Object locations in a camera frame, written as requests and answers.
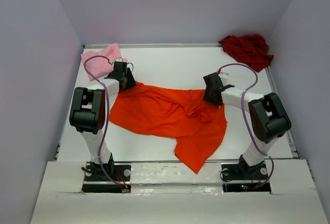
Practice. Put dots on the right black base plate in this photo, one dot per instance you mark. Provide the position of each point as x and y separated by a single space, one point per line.
237 182

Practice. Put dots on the dark red t shirt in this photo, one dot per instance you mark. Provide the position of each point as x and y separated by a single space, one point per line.
251 50

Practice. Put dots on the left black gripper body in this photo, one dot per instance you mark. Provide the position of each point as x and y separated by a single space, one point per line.
130 82

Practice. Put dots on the orange t shirt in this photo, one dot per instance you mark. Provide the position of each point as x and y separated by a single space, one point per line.
197 126

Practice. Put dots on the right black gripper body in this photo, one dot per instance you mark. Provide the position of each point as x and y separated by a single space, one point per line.
208 97

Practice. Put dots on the pink t shirt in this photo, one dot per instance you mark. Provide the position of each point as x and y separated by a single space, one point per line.
100 66

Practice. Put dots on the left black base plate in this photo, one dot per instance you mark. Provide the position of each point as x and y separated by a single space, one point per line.
95 181

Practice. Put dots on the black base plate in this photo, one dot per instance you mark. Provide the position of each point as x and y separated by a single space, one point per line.
237 182
95 181

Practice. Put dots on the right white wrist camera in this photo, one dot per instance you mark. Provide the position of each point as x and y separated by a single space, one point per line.
224 77

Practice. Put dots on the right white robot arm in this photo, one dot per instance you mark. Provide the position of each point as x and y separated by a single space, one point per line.
265 117

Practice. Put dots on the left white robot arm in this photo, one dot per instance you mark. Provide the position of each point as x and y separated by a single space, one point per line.
89 113

